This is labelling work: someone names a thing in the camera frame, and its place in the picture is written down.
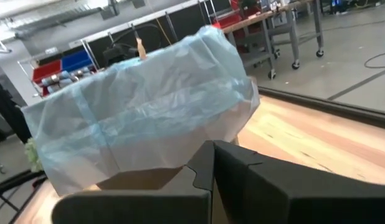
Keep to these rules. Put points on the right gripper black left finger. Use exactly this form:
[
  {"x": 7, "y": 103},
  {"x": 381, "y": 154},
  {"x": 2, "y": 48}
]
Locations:
[{"x": 149, "y": 208}]

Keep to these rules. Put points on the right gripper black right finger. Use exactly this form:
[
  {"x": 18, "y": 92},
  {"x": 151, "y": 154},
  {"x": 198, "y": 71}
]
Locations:
[{"x": 289, "y": 196}]

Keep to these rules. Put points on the blue storage bin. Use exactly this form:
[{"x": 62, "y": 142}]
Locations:
[{"x": 75, "y": 60}]

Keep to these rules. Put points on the blue plastic bin liner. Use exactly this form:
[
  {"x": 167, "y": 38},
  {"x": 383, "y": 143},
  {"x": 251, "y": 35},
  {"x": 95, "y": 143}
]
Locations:
[{"x": 133, "y": 118}]

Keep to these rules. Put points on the red storage bin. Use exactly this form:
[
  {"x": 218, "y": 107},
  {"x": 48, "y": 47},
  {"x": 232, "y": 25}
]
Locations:
[
  {"x": 46, "y": 71},
  {"x": 230, "y": 21}
]

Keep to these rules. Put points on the black partition panel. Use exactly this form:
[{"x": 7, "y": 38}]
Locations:
[{"x": 186, "y": 21}]

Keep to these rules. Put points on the green plant in white pot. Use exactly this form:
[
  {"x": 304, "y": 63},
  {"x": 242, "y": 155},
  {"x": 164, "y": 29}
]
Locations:
[{"x": 33, "y": 155}]

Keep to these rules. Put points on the wooden workbench grey legs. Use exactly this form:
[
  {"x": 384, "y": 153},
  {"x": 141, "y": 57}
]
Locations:
[{"x": 251, "y": 19}]

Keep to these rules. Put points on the black aluminium table frame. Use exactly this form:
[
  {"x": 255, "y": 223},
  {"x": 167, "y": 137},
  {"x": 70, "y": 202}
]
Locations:
[{"x": 335, "y": 108}]

